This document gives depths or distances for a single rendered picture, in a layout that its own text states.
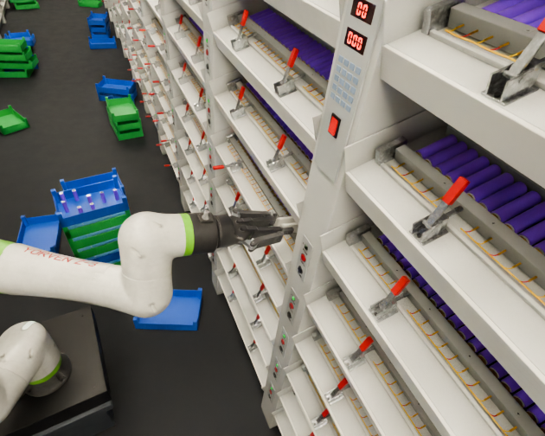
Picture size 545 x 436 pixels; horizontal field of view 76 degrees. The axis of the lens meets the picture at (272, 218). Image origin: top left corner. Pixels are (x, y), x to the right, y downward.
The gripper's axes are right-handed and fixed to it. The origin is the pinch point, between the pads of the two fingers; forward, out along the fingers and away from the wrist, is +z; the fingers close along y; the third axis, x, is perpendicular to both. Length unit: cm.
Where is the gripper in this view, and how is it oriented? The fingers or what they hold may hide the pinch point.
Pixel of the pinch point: (289, 224)
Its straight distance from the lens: 89.4
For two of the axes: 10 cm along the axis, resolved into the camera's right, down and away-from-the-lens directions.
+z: 8.7, -0.7, 4.9
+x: -2.8, 7.5, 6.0
